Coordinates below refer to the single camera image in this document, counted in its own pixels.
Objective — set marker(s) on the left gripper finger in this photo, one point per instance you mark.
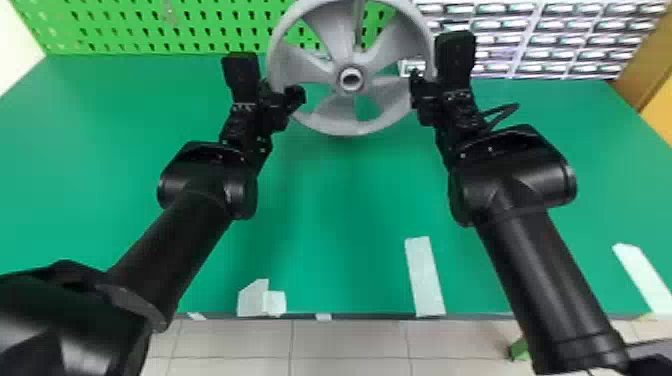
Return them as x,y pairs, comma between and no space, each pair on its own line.
295,97

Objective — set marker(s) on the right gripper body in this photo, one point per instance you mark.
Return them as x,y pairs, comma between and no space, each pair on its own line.
428,102

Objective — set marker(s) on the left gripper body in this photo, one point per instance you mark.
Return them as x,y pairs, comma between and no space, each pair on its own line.
270,110

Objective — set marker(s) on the grey wheel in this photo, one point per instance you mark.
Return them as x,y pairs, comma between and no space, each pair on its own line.
336,36

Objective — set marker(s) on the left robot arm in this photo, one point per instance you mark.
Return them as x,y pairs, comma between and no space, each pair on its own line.
173,246

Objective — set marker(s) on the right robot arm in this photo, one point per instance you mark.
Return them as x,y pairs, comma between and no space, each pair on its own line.
530,262

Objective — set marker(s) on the white drawer cabinet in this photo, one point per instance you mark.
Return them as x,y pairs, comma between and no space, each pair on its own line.
551,42

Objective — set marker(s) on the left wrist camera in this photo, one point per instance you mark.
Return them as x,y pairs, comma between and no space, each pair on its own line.
240,76

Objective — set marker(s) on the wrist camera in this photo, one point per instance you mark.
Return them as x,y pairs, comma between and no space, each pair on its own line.
454,58
240,76

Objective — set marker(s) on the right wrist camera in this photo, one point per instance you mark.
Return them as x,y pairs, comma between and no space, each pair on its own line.
454,58

